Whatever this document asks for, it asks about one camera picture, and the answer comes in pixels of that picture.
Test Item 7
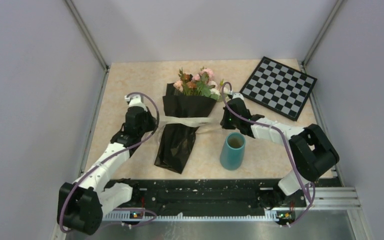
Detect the flower bouquet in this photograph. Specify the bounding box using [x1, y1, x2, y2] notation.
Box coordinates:
[154, 67, 222, 174]

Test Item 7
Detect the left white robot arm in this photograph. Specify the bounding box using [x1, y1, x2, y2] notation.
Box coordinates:
[56, 103, 161, 236]

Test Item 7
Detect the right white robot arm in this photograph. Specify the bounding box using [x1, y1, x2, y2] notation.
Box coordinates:
[220, 97, 340, 206]

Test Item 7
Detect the teal ceramic vase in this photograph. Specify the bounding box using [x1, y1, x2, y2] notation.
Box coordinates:
[219, 132, 246, 171]

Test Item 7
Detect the black white checkerboard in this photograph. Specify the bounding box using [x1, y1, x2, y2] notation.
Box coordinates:
[239, 56, 318, 121]

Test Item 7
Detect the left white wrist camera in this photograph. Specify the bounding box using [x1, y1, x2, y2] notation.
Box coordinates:
[124, 94, 148, 112]

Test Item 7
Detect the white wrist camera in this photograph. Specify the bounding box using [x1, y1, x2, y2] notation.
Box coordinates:
[124, 94, 148, 112]
[229, 92, 244, 101]

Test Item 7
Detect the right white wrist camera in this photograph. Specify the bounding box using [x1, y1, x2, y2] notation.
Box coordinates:
[229, 92, 244, 101]

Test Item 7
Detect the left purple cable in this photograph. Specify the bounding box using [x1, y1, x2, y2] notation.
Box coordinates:
[57, 92, 161, 233]

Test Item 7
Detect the purple cable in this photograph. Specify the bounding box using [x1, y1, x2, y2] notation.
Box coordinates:
[57, 92, 161, 233]
[220, 81, 316, 228]

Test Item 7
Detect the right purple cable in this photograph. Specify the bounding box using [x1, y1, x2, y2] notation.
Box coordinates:
[220, 81, 316, 228]

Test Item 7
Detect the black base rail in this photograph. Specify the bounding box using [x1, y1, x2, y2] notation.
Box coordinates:
[107, 178, 342, 218]

